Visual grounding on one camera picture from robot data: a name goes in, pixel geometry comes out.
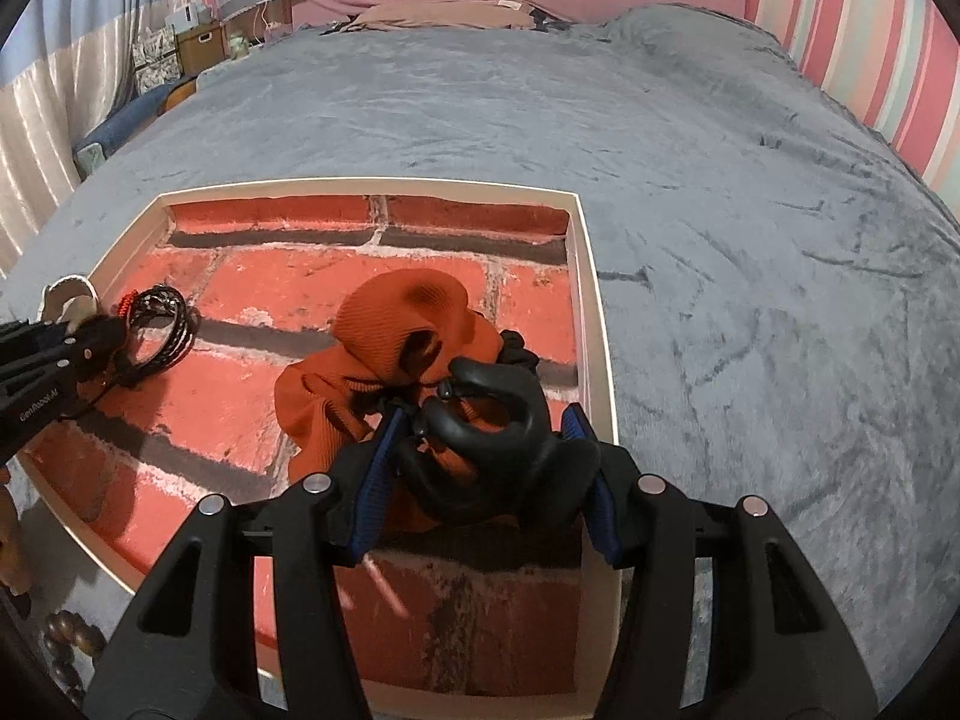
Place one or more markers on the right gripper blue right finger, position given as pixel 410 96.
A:
pixel 778 647

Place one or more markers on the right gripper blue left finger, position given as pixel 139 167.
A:
pixel 186 645

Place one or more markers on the black hair claw clip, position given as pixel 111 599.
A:
pixel 484 448

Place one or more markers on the orange fabric scrunchie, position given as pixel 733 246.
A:
pixel 397 331

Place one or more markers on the black scrunchie with charm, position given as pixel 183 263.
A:
pixel 514 352

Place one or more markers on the person's left hand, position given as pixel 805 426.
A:
pixel 14 573

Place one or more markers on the beige tray with brick lining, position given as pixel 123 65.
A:
pixel 275 324

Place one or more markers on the blue cushioned stool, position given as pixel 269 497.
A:
pixel 92 151

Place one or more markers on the blue and cream curtain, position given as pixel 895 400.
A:
pixel 66 66

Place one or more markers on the patterned storage bag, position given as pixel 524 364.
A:
pixel 156 61

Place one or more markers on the brown bedside storage box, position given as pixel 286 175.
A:
pixel 201 48

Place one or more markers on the tan pillow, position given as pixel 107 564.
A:
pixel 467 14

